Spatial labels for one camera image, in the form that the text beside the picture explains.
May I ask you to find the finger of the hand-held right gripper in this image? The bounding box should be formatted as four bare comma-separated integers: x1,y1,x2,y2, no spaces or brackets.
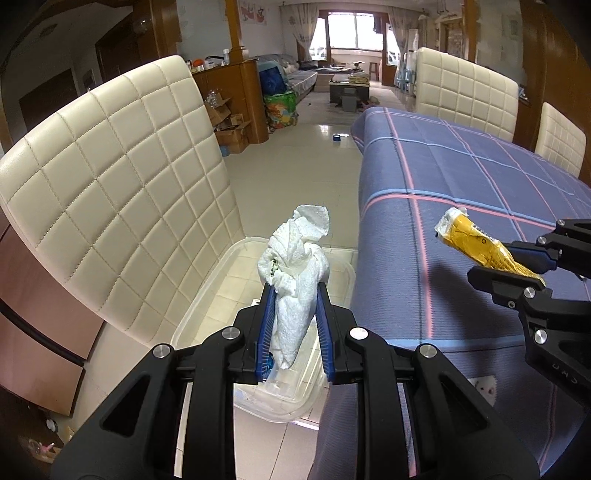
501,218,591,280
467,267,591,398

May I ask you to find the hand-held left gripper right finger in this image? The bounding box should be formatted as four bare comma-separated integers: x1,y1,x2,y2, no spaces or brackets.
317,281,541,480

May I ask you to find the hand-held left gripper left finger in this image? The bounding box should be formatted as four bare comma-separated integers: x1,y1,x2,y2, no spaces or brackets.
50,281,278,480

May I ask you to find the yellow snack wrapper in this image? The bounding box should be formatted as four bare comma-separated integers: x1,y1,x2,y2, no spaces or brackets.
434,207,548,284

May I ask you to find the white paper towel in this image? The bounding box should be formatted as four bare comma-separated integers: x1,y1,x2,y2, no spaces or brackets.
257,204,331,370

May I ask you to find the clear plastic bin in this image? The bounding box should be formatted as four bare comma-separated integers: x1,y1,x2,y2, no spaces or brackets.
170,236,358,423

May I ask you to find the blue plaid tablecloth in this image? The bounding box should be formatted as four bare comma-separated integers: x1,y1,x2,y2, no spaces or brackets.
309,107,591,480

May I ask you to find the small white label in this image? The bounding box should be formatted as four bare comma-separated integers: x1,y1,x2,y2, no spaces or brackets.
467,376,497,407

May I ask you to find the cream quilted dining chair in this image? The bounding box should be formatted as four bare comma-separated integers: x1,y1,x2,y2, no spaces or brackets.
0,55,245,347
413,47,520,143
534,102,587,178

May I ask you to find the cardboard box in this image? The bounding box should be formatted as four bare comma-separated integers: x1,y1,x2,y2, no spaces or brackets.
205,95,234,132
215,120,252,155

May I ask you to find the brown panel cabinet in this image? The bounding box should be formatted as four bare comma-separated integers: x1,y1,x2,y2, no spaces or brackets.
0,222,107,416

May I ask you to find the colourful printed bag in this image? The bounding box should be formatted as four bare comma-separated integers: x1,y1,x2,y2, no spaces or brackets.
264,90,300,130

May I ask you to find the wooden divider cabinet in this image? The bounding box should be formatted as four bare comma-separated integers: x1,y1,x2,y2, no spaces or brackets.
191,58,271,148

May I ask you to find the wooden pillar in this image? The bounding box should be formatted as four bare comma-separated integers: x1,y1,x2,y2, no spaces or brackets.
464,0,478,61
225,0,245,63

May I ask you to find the wooden coffee table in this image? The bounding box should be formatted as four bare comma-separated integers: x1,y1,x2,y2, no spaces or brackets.
329,74,372,104

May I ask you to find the blue bag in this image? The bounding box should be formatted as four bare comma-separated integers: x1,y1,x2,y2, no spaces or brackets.
259,68,289,95

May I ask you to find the grey sofa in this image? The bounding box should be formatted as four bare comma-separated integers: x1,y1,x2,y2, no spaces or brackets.
256,53,319,104

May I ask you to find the bright window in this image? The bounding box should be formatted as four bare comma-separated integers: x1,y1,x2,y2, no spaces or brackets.
327,11,386,54

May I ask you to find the pink wall poster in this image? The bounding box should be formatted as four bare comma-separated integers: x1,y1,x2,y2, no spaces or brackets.
240,0,273,24

